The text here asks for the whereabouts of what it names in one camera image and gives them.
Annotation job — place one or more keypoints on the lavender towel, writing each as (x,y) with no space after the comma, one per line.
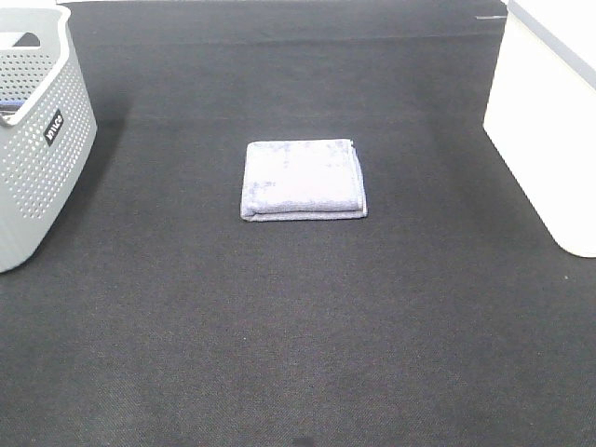
(302,180)

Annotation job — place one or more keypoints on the dark grey table mat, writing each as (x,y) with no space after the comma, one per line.
(153,315)

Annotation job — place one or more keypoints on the grey perforated laundry basket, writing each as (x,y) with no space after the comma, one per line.
(46,144)

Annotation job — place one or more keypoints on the white plastic bin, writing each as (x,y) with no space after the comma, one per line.
(540,114)

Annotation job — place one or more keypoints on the blue towel in basket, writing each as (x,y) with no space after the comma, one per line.
(10,106)

